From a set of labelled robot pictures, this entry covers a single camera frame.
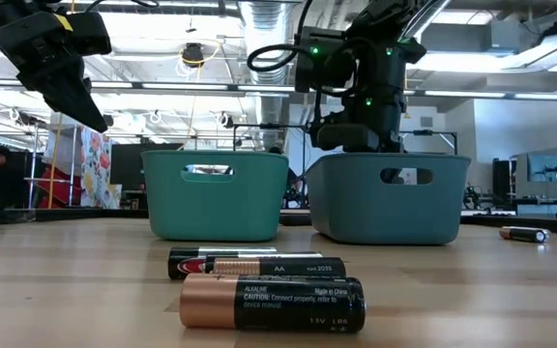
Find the red slanted board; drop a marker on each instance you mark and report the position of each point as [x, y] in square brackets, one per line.
[63, 188]

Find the metal rack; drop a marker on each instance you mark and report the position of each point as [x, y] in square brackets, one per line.
[33, 159]

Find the green teal plastic bin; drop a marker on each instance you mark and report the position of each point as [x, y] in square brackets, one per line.
[211, 208]

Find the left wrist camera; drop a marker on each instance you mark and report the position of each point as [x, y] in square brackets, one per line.
[92, 34]

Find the long ceiling light strip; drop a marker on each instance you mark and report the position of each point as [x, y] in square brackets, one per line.
[462, 93]
[186, 86]

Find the black screen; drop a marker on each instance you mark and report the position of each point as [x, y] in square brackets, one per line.
[126, 166]

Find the grey monitor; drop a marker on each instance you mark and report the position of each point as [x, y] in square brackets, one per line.
[547, 166]

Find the floral patterned panel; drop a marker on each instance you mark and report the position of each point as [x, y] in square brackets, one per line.
[97, 169]

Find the black copper AA battery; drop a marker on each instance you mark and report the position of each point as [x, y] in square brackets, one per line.
[525, 235]
[283, 267]
[283, 304]

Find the silver spiral ventilation duct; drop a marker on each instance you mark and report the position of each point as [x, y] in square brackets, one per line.
[264, 24]

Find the blue teal plastic bin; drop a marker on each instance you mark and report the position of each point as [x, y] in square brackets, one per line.
[385, 212]

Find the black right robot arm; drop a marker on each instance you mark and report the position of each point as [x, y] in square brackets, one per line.
[380, 72]

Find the black ceiling camera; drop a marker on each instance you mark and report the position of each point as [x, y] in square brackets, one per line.
[193, 54]

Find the black aluminium table frame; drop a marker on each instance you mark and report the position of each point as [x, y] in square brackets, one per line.
[66, 215]

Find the black speaker box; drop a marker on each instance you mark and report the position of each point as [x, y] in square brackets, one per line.
[501, 179]

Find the person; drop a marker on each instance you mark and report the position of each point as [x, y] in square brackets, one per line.
[0, 181]

